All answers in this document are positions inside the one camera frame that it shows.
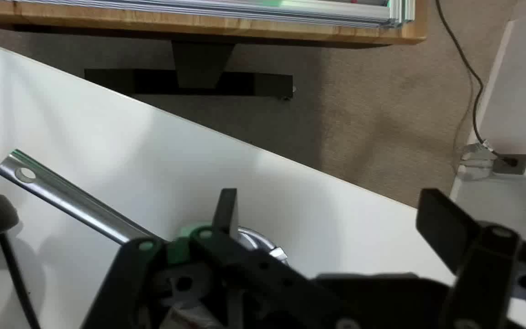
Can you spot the white wall outlet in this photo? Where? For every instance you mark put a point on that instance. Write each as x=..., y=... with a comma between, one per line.
x=516, y=165

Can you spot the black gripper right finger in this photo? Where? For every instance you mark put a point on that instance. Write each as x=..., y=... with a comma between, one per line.
x=489, y=275

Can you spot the black desk leg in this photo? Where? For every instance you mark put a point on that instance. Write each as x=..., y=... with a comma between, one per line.
x=202, y=74

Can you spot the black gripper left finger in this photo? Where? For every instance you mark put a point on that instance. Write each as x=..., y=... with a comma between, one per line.
x=154, y=286

